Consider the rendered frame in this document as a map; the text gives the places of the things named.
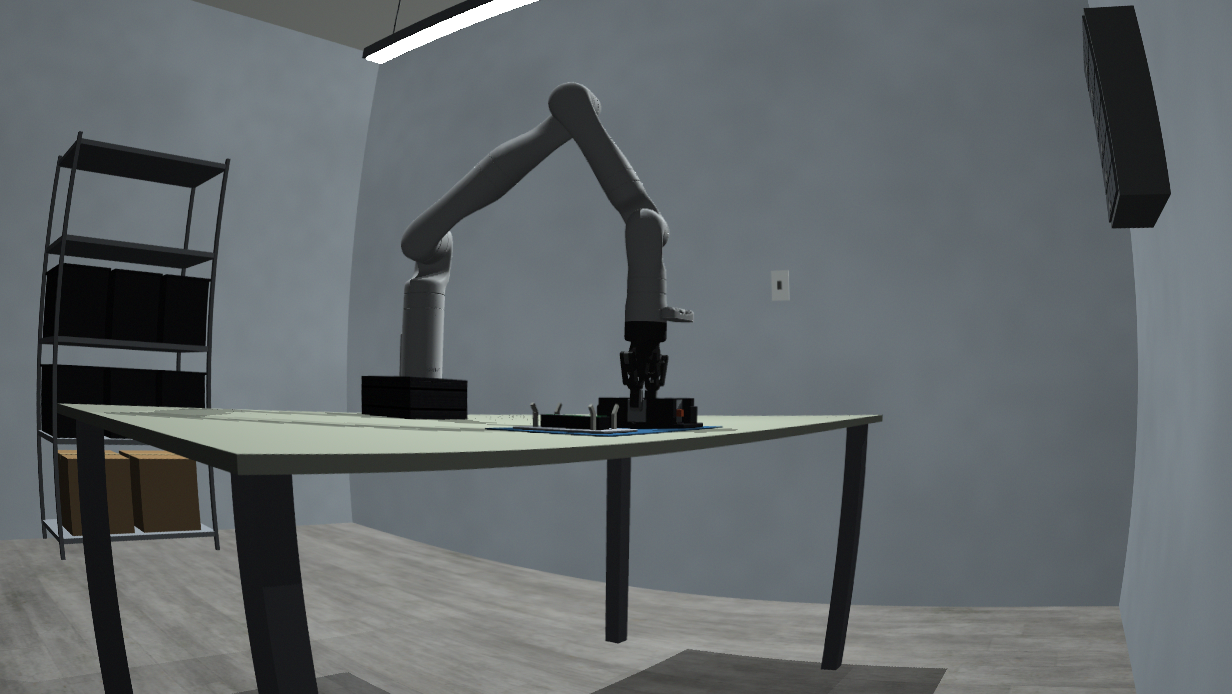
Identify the blue flat plate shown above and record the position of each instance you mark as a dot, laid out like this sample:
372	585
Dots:
661	416

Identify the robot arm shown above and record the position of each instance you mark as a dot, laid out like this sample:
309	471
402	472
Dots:
428	240

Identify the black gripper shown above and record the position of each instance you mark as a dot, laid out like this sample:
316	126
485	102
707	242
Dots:
645	337

